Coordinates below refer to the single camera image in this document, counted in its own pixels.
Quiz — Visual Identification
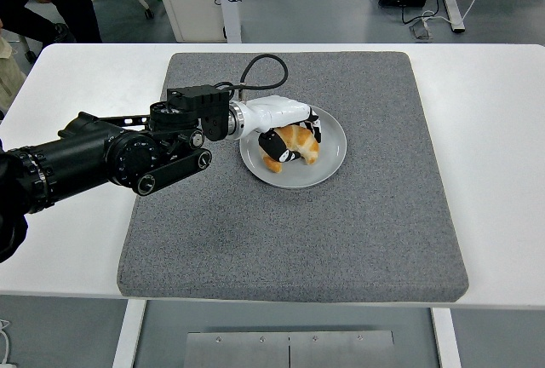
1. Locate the golden croissant bread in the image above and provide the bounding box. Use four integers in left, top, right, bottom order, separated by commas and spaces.
260, 124, 320, 174

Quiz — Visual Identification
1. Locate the white table leg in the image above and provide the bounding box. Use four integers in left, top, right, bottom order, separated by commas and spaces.
430, 307, 463, 368
111, 299, 148, 368

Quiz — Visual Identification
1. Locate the grey chair leg with caster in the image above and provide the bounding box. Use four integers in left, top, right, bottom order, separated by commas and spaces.
16, 31, 37, 64

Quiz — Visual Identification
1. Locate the grey metal plate with screws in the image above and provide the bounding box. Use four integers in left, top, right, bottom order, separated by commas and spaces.
186, 330, 395, 368

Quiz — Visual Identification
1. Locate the person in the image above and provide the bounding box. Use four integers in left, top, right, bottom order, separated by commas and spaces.
0, 0, 103, 44

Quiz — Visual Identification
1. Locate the grey round plate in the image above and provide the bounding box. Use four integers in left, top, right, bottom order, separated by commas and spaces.
238, 102, 347, 190

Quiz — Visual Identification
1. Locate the grey speckled mat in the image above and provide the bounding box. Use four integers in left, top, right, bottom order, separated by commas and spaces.
116, 51, 470, 303

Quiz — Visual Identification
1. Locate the white desk post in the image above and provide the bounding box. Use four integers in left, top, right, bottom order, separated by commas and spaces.
214, 0, 243, 44

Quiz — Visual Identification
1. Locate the grey foot pedal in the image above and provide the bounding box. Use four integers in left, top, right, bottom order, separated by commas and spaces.
409, 20, 434, 41

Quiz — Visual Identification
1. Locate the white cable loop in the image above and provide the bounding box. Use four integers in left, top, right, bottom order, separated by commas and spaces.
0, 319, 12, 364

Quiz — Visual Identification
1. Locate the beige bag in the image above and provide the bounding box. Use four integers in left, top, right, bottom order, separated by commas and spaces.
0, 18, 26, 116

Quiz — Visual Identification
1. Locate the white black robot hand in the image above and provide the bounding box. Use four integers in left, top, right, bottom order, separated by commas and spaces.
240, 95, 323, 164

